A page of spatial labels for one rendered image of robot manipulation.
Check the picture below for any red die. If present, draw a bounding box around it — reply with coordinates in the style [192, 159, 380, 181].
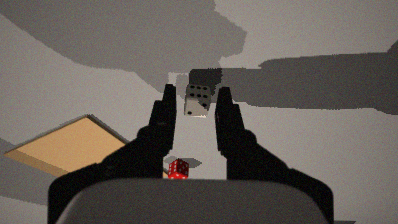
[168, 159, 189, 178]

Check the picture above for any tan mat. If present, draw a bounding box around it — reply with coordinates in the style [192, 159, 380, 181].
[3, 115, 127, 177]

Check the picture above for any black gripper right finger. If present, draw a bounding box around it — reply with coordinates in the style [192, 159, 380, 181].
[215, 87, 334, 224]

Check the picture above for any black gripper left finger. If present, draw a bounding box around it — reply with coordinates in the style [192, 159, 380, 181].
[47, 84, 177, 224]

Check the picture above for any white die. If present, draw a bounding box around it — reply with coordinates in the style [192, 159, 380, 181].
[184, 84, 211, 118]

